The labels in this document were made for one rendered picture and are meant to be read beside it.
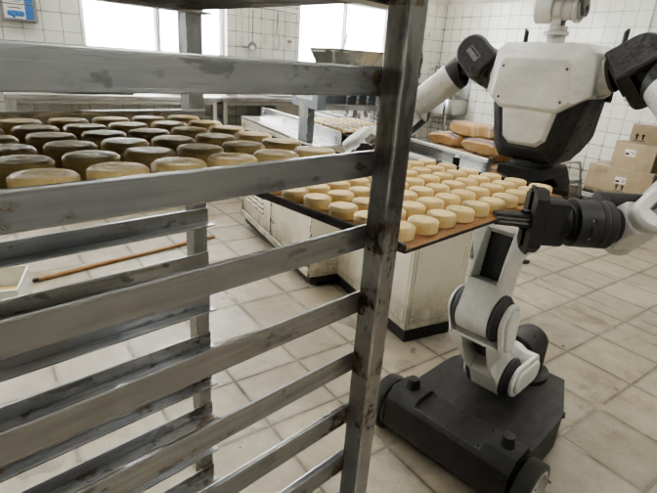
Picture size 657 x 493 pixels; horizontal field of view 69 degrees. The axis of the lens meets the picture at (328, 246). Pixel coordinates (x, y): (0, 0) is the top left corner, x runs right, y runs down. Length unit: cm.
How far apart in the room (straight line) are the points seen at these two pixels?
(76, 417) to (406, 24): 47
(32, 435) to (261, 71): 35
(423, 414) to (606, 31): 522
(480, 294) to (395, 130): 99
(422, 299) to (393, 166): 179
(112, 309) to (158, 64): 19
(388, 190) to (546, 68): 88
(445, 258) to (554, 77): 115
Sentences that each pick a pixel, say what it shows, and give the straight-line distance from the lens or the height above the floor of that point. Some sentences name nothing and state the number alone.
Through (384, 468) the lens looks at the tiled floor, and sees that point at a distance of 177.
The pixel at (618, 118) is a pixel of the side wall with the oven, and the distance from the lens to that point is 613.
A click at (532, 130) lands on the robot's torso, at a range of 140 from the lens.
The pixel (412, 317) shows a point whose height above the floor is 15.
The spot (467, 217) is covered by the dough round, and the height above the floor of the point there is 101.
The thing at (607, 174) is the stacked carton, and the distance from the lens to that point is 564.
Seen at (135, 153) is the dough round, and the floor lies 115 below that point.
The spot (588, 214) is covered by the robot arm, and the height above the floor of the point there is 103.
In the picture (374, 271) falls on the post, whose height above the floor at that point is 101.
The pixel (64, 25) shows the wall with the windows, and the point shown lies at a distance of 517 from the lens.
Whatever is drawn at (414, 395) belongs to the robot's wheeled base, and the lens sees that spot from 173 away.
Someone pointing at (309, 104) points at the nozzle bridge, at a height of 104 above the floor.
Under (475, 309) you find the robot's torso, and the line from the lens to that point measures 147.
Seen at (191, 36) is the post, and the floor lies 127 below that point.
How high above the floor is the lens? 125
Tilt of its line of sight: 21 degrees down
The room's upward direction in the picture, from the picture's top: 4 degrees clockwise
